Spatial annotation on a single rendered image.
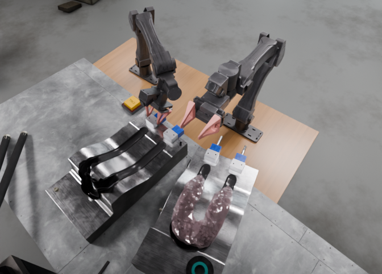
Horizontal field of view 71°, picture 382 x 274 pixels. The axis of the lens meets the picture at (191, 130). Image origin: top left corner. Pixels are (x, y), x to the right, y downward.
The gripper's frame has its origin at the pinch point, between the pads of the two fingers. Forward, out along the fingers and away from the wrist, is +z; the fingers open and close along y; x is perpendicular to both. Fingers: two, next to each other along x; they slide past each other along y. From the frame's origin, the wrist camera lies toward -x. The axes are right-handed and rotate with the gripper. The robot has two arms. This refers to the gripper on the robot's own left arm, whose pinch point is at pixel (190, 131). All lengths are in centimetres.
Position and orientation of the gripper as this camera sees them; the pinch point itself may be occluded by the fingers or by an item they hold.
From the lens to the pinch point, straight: 75.0
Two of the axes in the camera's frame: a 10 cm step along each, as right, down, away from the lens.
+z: -6.1, 6.6, -4.5
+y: 8.0, 4.9, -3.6
